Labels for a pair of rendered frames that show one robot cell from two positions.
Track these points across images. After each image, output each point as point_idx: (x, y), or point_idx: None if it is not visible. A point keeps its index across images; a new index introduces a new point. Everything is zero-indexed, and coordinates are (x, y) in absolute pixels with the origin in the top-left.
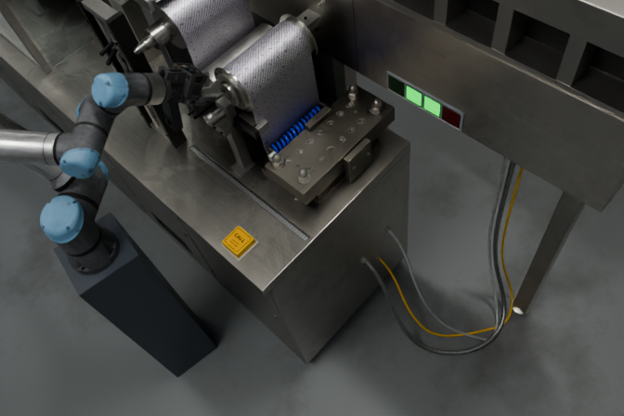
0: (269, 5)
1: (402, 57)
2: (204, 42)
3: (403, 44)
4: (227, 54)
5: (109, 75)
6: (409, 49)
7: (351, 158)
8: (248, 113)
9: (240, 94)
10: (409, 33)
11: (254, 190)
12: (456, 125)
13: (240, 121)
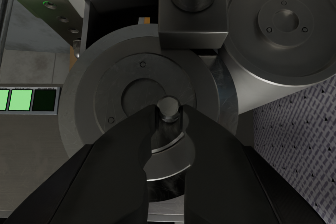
0: (249, 115)
1: (33, 146)
2: (321, 145)
3: (29, 167)
4: (261, 105)
5: None
6: (21, 163)
7: None
8: (139, 8)
9: (87, 132)
10: (19, 186)
11: None
12: None
13: None
